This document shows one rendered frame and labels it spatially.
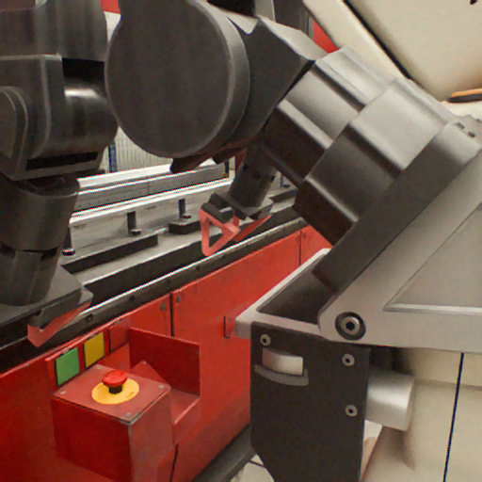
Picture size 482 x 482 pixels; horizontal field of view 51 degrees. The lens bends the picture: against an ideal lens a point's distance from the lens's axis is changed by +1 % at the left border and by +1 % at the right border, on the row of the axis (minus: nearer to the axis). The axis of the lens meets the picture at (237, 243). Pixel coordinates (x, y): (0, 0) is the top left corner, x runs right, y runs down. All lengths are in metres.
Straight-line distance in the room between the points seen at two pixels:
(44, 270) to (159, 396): 0.45
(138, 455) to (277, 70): 0.67
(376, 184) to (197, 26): 0.11
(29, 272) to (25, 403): 0.64
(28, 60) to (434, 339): 0.28
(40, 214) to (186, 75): 0.18
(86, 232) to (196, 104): 0.95
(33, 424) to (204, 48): 0.90
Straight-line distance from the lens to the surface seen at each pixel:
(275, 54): 0.25
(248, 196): 0.76
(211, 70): 0.24
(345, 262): 0.22
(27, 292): 0.43
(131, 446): 0.81
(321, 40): 2.14
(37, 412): 1.06
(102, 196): 1.55
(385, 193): 0.21
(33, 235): 0.40
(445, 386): 0.47
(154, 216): 1.34
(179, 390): 0.97
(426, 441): 0.50
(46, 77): 0.34
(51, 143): 0.35
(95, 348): 0.91
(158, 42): 0.26
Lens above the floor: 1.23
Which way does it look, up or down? 16 degrees down
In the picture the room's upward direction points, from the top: straight up
